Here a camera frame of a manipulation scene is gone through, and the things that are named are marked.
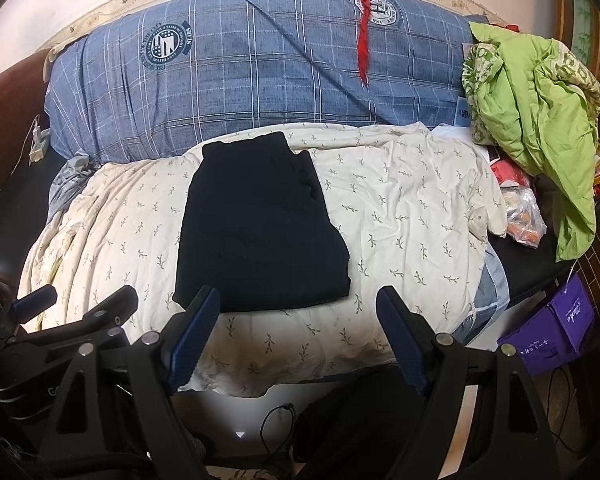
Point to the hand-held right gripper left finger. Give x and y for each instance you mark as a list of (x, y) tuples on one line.
[(195, 332)]

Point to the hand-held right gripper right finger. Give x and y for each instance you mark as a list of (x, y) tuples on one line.
[(402, 340)]

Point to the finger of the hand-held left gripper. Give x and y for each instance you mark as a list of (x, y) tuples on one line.
[(115, 305), (32, 300)]

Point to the black zip jacket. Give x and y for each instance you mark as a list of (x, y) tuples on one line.
[(260, 230)]

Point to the light blue cloth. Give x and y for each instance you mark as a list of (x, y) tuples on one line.
[(495, 280)]

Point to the grey cloth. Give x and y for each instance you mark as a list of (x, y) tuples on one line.
[(72, 170)]

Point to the white leaf-print blanket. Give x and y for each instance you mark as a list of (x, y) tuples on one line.
[(405, 200)]

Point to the purple bag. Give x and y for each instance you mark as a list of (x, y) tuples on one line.
[(545, 330)]

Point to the clear plastic bag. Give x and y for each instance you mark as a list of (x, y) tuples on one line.
[(525, 220)]

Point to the red packet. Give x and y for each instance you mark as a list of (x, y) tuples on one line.
[(507, 170)]

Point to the green quilted blanket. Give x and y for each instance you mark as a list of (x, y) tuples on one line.
[(530, 110)]

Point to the blue plaid quilt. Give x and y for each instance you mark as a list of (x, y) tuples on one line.
[(260, 70)]

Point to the wooden framed glass door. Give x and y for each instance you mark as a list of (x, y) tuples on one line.
[(582, 15)]

